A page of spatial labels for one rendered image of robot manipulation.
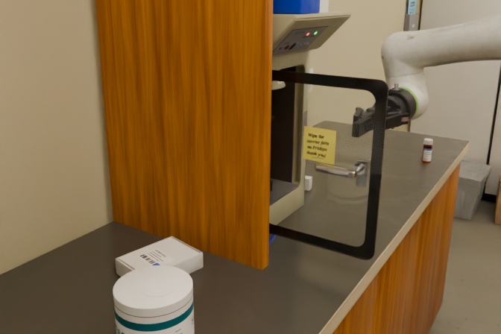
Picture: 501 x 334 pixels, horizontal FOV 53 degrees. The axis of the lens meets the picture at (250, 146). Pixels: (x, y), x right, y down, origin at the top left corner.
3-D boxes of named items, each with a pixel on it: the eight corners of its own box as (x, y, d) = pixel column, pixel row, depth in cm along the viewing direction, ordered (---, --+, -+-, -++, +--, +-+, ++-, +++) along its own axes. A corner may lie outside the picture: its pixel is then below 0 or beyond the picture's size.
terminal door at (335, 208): (256, 227, 126) (257, 68, 115) (373, 261, 111) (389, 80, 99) (254, 229, 125) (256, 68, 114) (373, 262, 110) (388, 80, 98)
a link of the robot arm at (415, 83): (435, 114, 138) (396, 118, 145) (430, 68, 136) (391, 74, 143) (423, 124, 127) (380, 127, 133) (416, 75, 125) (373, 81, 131)
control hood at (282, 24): (248, 59, 114) (248, 13, 111) (311, 48, 140) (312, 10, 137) (293, 62, 108) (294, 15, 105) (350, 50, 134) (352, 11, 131)
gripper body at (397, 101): (376, 92, 126) (362, 98, 118) (410, 96, 121) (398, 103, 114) (373, 121, 128) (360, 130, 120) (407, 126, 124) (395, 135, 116)
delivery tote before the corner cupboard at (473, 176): (391, 205, 390) (395, 164, 381) (408, 188, 423) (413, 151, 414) (474, 224, 357) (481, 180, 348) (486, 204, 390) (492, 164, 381)
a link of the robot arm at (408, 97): (414, 128, 129) (379, 124, 133) (418, 83, 125) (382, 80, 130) (407, 133, 124) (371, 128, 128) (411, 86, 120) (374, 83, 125)
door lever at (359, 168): (323, 167, 111) (324, 156, 110) (365, 175, 106) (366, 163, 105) (313, 174, 106) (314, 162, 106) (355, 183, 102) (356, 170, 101)
